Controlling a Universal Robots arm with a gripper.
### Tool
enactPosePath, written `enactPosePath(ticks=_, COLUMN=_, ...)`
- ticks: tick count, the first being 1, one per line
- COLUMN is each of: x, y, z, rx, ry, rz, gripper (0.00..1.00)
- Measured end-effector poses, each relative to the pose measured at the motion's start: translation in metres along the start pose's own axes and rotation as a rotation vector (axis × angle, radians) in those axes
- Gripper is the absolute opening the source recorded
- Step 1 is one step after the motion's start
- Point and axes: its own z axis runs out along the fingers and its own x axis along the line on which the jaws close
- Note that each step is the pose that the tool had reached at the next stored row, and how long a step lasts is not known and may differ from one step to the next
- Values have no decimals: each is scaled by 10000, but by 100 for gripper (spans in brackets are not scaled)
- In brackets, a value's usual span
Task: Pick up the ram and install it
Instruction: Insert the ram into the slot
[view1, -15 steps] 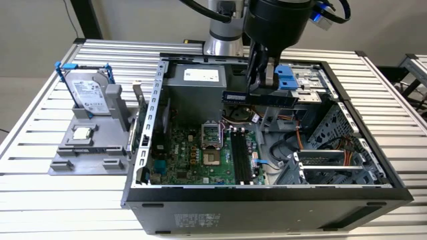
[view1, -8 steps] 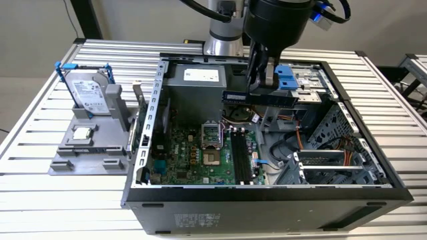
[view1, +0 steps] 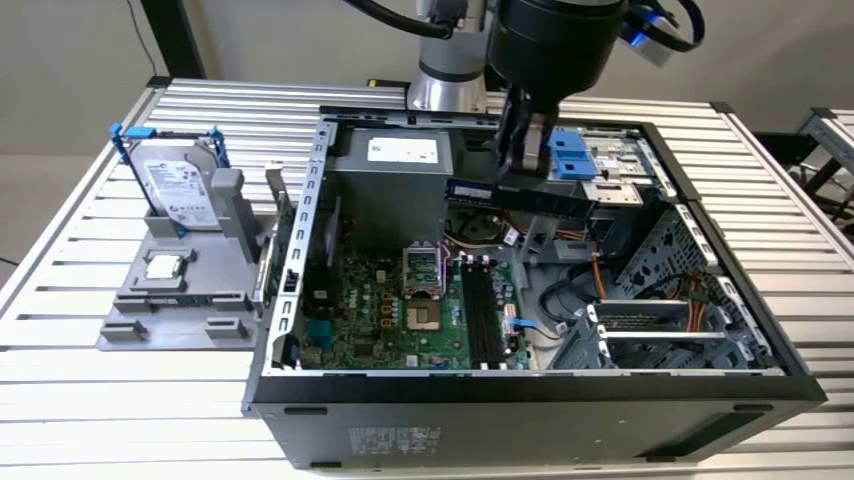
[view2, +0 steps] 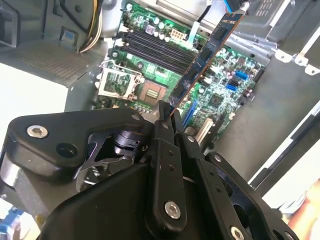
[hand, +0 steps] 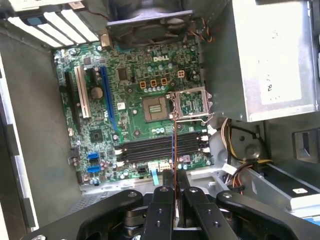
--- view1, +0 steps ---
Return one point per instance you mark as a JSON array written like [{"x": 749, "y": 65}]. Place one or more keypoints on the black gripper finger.
[
  {"x": 539, "y": 145},
  {"x": 510, "y": 145}
]

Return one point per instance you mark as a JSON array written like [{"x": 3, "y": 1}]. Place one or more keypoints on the RAM stick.
[
  {"x": 554, "y": 202},
  {"x": 181, "y": 300}
]

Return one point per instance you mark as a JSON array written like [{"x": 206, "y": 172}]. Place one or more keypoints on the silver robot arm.
[{"x": 443, "y": 75}]

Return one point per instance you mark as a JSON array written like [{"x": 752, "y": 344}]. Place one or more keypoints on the blue plastic drive latch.
[{"x": 574, "y": 160}]

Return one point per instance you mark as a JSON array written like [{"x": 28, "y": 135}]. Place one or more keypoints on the metal optical drive cage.
[{"x": 614, "y": 192}]

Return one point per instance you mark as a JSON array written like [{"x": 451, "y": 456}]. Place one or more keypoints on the black round fan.
[{"x": 481, "y": 230}]

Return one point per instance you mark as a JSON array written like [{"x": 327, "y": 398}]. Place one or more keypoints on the grey power supply unit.
[{"x": 394, "y": 200}]

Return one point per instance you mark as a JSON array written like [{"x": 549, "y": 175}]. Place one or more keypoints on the small yellow black connector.
[{"x": 387, "y": 82}]

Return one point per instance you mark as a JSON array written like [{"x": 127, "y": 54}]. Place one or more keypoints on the CPU socket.
[{"x": 425, "y": 315}]

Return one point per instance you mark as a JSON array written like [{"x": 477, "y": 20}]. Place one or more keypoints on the green graphics card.
[{"x": 283, "y": 225}]

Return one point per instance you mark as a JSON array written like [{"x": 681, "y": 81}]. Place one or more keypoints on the metal disk bay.
[{"x": 641, "y": 325}]

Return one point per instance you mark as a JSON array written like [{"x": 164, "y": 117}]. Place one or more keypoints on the metal side table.
[{"x": 830, "y": 120}]

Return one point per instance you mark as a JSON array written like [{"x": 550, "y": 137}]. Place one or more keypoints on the green motherboard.
[{"x": 374, "y": 340}]

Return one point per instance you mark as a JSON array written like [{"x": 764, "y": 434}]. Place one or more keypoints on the grey parts rack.
[{"x": 214, "y": 260}]

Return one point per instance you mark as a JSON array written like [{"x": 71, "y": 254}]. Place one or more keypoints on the hard disk in blue carrier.
[{"x": 176, "y": 185}]

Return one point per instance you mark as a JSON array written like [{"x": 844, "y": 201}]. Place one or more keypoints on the black open PC case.
[{"x": 534, "y": 430}]

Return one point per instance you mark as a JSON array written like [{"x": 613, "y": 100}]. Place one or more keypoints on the silver CPU chip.
[{"x": 163, "y": 268}]

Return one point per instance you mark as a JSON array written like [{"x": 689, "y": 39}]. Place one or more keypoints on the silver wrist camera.
[{"x": 650, "y": 45}]

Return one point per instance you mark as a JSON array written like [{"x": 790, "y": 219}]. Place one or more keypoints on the black metal post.
[{"x": 176, "y": 40}]

